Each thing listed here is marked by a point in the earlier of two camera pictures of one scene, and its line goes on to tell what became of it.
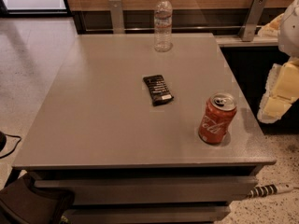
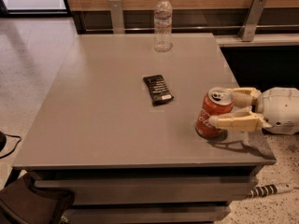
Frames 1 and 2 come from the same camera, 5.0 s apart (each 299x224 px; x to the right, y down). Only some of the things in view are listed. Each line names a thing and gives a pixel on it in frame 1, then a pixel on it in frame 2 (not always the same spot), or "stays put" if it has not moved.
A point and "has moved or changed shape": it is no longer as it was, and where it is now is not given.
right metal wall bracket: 254,14 stays put
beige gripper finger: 282,91 to 246,121
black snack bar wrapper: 159,91 stays put
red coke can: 219,113 has moved or changed shape
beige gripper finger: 273,28 to 244,96
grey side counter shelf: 236,40 stays put
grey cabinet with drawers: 135,135 stays put
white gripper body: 290,32 to 278,109
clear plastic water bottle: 163,23 stays put
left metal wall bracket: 118,17 stays put
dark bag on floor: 22,203 stays put
